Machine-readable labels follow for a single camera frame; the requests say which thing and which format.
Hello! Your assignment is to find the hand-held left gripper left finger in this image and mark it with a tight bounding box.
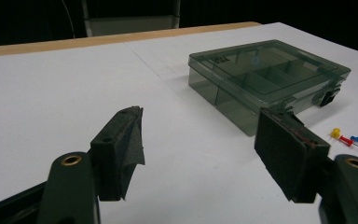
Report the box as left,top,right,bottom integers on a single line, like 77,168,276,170
89,105,146,202

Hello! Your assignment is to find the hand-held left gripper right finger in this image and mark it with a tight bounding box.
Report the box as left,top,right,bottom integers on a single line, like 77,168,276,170
254,106,332,203

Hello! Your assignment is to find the yellow pushpin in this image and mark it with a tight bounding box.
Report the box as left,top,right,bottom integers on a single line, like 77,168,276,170
330,127,343,140

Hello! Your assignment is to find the red pushpin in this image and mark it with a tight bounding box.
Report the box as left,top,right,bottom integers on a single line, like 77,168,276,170
338,134,358,148

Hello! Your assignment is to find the grey transparent compartment box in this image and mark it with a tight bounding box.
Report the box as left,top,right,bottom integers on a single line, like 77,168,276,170
187,39,352,137

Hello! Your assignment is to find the white table cover sheet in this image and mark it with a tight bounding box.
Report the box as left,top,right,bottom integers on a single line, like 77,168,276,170
0,21,358,224

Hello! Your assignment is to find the thin cable in dark background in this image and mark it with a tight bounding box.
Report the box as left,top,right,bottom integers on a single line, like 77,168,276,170
61,0,76,39

